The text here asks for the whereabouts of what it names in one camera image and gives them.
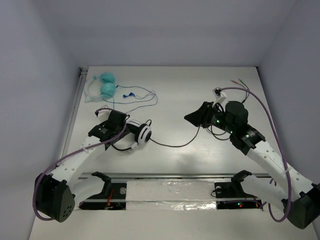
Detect black headphone cable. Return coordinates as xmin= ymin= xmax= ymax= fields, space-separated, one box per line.
xmin=148 ymin=79 xmax=252 ymax=148

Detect aluminium rail left side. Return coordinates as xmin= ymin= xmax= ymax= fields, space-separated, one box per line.
xmin=58 ymin=67 xmax=89 ymax=158

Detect aluminium rail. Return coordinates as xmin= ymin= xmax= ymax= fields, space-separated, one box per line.
xmin=74 ymin=172 xmax=272 ymax=180
xmin=58 ymin=67 xmax=89 ymax=158

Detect aluminium rail front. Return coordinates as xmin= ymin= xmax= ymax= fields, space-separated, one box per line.
xmin=74 ymin=172 xmax=272 ymax=180

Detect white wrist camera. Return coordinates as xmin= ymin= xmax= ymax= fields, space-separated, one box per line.
xmin=94 ymin=107 xmax=113 ymax=120
xmin=212 ymin=87 xmax=227 ymax=107

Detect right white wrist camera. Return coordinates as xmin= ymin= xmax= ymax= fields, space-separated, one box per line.
xmin=212 ymin=87 xmax=227 ymax=107

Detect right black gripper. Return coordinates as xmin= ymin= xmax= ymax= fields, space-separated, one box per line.
xmin=185 ymin=100 xmax=236 ymax=134

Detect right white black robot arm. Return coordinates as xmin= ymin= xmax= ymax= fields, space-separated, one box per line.
xmin=184 ymin=101 xmax=320 ymax=229

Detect blue earphones with cable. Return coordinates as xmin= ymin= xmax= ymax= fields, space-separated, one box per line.
xmin=103 ymin=85 xmax=159 ymax=114

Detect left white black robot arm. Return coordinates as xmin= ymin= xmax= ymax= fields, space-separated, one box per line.
xmin=32 ymin=110 xmax=130 ymax=223

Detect white foil-covered block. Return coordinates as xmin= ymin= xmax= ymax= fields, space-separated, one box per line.
xmin=125 ymin=180 xmax=217 ymax=211

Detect white black headphones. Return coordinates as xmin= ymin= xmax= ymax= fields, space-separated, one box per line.
xmin=112 ymin=119 xmax=152 ymax=152

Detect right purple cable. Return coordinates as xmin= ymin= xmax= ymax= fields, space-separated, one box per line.
xmin=216 ymin=86 xmax=292 ymax=223

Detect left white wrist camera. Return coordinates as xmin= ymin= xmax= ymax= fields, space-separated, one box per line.
xmin=94 ymin=107 xmax=113 ymax=120

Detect teal white headphones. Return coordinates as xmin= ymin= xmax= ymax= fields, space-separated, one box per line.
xmin=84 ymin=72 xmax=117 ymax=103

